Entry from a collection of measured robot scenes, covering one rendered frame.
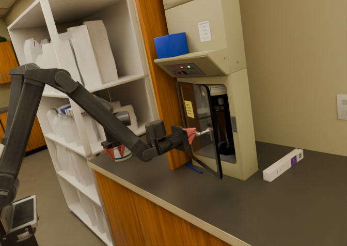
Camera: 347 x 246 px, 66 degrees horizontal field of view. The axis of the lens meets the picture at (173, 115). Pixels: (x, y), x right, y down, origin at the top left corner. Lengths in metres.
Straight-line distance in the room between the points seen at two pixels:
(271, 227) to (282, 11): 0.94
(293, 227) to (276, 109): 0.71
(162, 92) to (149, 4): 0.40
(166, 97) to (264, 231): 0.73
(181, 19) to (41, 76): 0.62
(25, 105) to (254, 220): 0.82
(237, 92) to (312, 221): 0.52
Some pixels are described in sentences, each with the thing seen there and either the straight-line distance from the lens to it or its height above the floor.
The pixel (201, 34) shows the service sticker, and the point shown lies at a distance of 1.14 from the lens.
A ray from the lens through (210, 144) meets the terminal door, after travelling 1.11.
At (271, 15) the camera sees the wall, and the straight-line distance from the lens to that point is 1.45.
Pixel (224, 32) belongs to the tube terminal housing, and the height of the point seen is 1.57.
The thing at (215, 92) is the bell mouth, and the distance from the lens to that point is 1.17.
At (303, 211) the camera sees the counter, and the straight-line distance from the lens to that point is 1.06.
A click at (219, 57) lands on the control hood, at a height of 1.48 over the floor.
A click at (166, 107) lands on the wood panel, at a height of 1.27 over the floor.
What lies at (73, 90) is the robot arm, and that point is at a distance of 0.88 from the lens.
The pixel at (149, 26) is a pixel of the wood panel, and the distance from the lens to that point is 1.29.
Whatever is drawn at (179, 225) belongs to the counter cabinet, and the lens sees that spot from 1.24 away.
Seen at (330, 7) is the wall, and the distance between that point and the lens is 1.34.
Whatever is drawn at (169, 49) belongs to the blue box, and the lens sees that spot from 1.12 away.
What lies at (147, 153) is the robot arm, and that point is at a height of 1.21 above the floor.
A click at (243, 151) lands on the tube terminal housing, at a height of 1.07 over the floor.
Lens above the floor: 1.57
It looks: 15 degrees down
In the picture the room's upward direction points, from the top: 11 degrees counter-clockwise
